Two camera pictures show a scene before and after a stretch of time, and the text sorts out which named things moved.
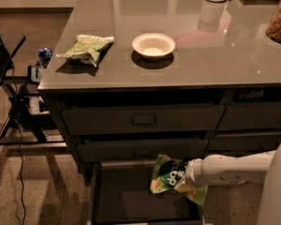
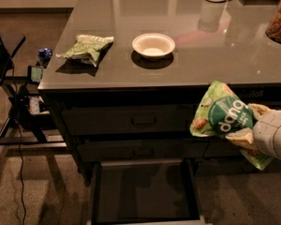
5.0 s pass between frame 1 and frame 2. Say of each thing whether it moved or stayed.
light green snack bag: stayed
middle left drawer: stayed
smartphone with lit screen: stayed
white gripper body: moved
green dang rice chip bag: moved
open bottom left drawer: stayed
